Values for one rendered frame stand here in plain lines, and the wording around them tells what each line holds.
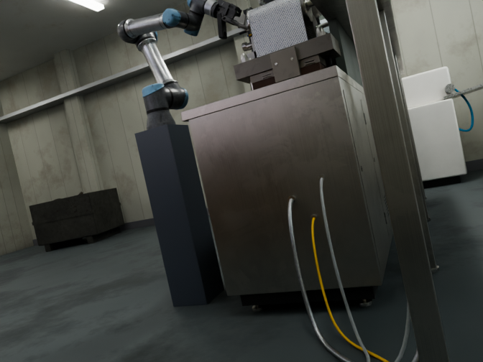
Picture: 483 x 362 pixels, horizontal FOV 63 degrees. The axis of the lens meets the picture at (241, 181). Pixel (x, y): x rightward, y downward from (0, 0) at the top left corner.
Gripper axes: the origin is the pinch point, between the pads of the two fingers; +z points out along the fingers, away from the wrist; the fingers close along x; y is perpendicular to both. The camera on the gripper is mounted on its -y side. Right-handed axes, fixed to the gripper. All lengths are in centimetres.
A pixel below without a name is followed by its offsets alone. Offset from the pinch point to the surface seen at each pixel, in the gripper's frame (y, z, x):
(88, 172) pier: -305, -341, 342
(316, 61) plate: -1, 44, -27
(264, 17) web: 6.9, 8.9, -8.5
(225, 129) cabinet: -40, 25, -34
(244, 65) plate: -14.3, 18.7, -28.3
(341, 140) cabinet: -22, 68, -34
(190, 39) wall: -30, -258, 362
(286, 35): 4.0, 22.0, -8.6
